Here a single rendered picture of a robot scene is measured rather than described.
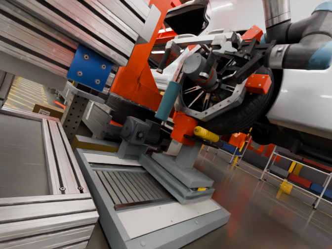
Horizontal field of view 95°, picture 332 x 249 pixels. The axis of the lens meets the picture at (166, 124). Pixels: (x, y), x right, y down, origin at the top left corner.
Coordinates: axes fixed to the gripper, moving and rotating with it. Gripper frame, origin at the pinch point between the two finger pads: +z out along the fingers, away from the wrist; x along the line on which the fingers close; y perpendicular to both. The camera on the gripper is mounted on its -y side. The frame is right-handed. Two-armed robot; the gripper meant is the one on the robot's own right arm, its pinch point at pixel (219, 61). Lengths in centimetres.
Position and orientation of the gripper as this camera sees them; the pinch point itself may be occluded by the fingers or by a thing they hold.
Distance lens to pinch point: 76.5
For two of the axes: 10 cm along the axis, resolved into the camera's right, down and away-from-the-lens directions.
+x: -6.7, -2.5, -7.0
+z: -6.3, -3.1, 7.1
